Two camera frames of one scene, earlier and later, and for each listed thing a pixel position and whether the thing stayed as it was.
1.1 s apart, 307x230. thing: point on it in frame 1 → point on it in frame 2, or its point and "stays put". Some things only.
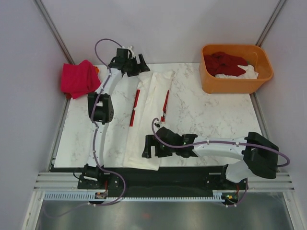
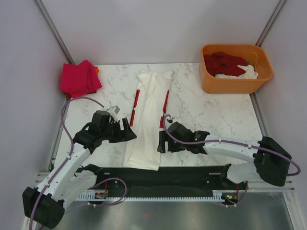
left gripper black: [141, 67] → [128, 135]
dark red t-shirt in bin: [220, 63] stays put
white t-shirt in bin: [250, 73] stays put
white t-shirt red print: [150, 103] stays put
